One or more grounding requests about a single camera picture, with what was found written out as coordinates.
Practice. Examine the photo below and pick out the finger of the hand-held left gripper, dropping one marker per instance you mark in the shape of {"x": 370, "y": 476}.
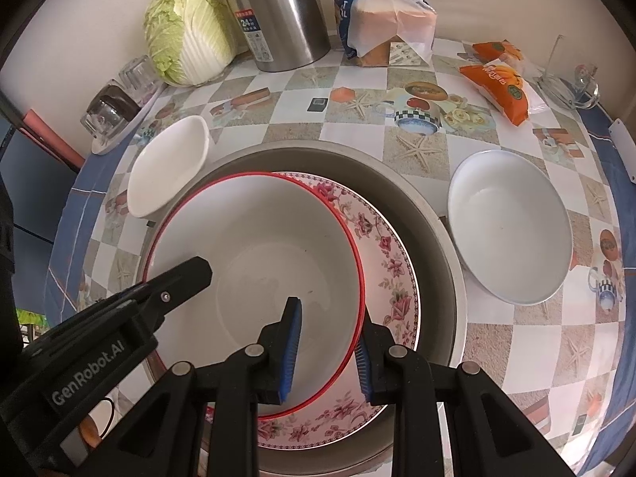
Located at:
{"x": 124, "y": 293}
{"x": 181, "y": 280}

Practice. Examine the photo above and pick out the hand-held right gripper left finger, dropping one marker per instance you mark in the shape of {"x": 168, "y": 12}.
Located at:
{"x": 292, "y": 348}

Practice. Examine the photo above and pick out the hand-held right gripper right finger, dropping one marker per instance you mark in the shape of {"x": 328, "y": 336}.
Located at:
{"x": 362, "y": 360}

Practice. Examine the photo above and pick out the strawberry print bowl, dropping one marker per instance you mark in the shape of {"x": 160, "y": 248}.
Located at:
{"x": 258, "y": 238}

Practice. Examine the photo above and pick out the round floral plate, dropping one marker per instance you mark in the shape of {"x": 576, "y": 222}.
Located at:
{"x": 387, "y": 268}

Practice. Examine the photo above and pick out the small white bowl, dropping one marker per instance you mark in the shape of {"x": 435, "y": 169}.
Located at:
{"x": 169, "y": 164}

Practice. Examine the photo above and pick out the stainless steel basin plate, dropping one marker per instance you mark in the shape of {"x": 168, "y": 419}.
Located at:
{"x": 422, "y": 238}

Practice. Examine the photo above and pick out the pale blue bowl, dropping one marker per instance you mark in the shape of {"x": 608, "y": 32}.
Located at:
{"x": 512, "y": 228}

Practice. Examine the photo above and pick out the blue tablecloth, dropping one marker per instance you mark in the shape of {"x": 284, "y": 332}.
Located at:
{"x": 74, "y": 189}

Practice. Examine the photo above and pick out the dark blue furniture panel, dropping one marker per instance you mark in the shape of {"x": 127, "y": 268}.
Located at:
{"x": 35, "y": 179}

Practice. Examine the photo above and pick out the white oval tray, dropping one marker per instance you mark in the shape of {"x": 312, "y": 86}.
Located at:
{"x": 119, "y": 134}

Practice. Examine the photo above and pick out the clear drinking glass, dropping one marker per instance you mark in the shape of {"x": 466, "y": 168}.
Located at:
{"x": 102, "y": 118}
{"x": 140, "y": 74}

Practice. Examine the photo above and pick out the dark brown glass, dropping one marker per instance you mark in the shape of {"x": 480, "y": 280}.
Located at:
{"x": 117, "y": 98}

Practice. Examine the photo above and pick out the checkered printed tablecloth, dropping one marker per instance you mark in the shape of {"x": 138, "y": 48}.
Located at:
{"x": 348, "y": 104}

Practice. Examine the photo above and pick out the napa cabbage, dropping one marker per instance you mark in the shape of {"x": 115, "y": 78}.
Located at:
{"x": 191, "y": 30}

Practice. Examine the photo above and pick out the stainless steel thermos jug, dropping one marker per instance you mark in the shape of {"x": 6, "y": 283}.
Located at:
{"x": 283, "y": 15}

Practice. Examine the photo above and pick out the orange snack packet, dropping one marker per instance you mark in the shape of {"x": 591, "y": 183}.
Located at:
{"x": 499, "y": 89}
{"x": 499, "y": 52}

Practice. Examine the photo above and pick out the bagged sliced bread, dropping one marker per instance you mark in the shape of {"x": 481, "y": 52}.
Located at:
{"x": 387, "y": 15}

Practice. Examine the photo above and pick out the glass mug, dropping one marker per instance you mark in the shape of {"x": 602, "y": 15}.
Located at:
{"x": 566, "y": 84}

